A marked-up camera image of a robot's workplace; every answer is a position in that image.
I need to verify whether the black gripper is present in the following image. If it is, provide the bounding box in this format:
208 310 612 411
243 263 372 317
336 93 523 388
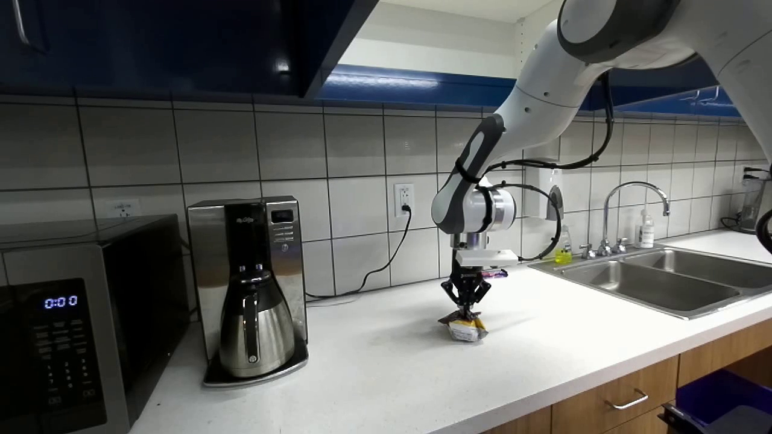
440 265 492 317

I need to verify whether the white wall outlet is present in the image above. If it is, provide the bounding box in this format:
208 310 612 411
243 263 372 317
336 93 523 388
390 180 420 222

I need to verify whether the chrome gooseneck faucet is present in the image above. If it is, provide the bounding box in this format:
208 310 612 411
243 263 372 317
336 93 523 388
601 178 674 257

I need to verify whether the black steel coffee maker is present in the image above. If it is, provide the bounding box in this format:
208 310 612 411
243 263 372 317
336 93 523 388
185 193 311 389

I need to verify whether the blue cupboard door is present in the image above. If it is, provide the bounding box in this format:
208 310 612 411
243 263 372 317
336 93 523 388
288 0 382 104
580 46 746 122

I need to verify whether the yellow dish soap bottle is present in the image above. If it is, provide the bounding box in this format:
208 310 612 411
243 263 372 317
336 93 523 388
551 222 577 266

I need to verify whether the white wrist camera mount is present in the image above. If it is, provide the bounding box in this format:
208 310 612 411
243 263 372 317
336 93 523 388
453 245 520 271

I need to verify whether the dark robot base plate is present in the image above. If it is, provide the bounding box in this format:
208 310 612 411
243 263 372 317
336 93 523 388
674 365 772 434

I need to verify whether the wooden drawer front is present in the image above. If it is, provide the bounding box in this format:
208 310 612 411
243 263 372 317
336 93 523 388
548 353 680 434

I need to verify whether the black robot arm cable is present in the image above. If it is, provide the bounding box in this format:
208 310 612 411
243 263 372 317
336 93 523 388
479 69 618 265

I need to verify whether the silver drawer handle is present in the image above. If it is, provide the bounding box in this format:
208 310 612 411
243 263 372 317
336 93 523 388
607 388 654 414

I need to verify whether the black power cord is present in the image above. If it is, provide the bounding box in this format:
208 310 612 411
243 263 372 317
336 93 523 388
303 201 418 303

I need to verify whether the stainless steel sink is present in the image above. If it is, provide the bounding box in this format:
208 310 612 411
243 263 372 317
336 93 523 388
533 242 772 322

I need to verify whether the silver yellow snack packet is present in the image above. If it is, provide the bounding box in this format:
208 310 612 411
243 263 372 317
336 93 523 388
437 310 492 347

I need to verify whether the blue glossy wall cabinet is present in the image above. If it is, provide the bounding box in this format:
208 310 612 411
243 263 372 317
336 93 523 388
0 0 295 104

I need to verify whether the steel coffee carafe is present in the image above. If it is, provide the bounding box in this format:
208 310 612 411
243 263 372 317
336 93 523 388
214 263 300 380

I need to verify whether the silver cupboard handle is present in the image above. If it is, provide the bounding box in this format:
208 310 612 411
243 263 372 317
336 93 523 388
7 0 39 52

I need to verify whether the black steel microwave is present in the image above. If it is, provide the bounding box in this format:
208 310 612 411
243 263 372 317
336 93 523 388
0 212 194 434

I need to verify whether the wooden base cabinet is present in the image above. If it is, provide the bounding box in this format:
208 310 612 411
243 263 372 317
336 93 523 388
479 315 772 434

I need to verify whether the small white bottle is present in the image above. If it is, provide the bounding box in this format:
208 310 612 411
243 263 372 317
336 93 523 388
636 206 658 251

